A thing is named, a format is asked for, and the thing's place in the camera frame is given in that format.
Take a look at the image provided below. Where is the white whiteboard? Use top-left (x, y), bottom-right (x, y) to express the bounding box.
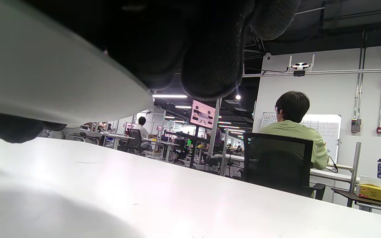
top-left (260, 112), bottom-right (342, 163)

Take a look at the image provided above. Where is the black standing desk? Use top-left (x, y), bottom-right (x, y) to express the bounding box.
top-left (163, 126), bottom-right (211, 169)

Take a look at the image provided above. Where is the aluminium frame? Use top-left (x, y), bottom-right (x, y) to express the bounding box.
top-left (242, 53), bottom-right (381, 190)

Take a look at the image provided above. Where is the black mesh office chair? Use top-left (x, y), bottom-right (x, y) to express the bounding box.
top-left (242, 132), bottom-right (326, 199)

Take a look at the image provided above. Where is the hanging monitor screen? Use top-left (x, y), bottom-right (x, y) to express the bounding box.
top-left (189, 99), bottom-right (216, 130)

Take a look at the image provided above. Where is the person's right hand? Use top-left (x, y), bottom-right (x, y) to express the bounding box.
top-left (25, 0), bottom-right (302, 100)

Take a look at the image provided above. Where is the brown top side table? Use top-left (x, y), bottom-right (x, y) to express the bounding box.
top-left (330, 187), bottom-right (381, 219)

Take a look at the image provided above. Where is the yellow tissue box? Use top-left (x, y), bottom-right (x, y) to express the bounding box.
top-left (356, 175), bottom-right (381, 202)

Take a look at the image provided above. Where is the white office desk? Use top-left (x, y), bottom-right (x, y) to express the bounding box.
top-left (69, 132), bottom-right (135, 150)
top-left (210, 142), bottom-right (362, 203)

